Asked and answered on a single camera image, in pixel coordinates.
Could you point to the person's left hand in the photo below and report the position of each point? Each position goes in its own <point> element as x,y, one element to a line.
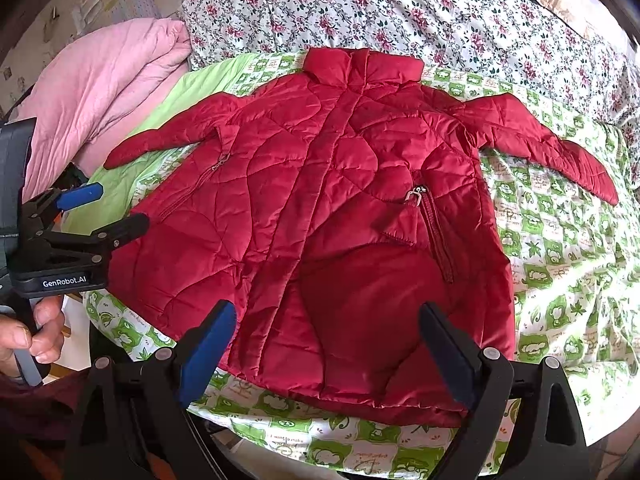
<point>45,345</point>

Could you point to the pink folded blanket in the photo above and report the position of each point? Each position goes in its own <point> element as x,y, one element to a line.
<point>96,91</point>

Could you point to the red quilted puffer jacket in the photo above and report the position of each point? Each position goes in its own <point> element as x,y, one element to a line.
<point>328,206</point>

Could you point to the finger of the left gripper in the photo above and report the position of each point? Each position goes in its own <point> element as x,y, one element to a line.
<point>66,248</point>
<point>45,210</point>

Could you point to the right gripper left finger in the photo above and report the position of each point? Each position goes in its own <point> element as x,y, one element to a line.
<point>132,419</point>

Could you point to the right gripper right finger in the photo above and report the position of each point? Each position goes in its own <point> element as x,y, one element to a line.
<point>547,441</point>

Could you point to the floral white quilt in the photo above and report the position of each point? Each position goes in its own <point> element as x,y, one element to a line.
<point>516,41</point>

